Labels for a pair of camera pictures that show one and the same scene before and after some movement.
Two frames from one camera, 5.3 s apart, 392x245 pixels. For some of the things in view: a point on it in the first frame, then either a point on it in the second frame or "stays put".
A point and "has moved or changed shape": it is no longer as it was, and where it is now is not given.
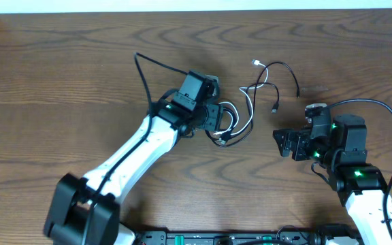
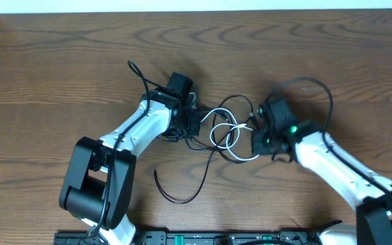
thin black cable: x=298 y=91 → x=202 y=181
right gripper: x=301 y=137 → x=257 y=137
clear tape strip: x=314 y=88 stays put
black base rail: x=225 y=237 stays put
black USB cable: x=235 y=116 has moved or changed shape
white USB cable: x=254 y=62 has moved or changed shape
